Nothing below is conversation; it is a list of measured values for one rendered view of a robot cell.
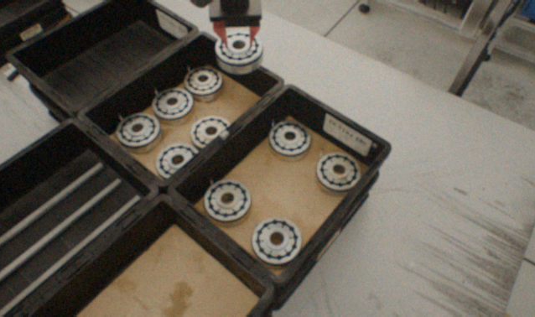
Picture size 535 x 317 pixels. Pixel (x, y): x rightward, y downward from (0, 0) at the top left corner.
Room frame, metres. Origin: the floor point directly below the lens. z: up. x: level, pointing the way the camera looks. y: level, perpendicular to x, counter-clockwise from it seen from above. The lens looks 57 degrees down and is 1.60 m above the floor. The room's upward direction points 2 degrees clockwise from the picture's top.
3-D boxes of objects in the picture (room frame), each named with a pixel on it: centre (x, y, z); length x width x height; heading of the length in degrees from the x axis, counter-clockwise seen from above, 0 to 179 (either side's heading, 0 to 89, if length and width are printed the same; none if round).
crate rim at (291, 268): (0.43, -0.02, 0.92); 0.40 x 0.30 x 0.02; 142
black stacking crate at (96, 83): (0.80, 0.46, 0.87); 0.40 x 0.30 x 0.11; 142
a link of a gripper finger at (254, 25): (0.66, 0.08, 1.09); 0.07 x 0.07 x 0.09; 7
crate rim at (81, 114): (0.61, 0.22, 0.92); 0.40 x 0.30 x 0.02; 142
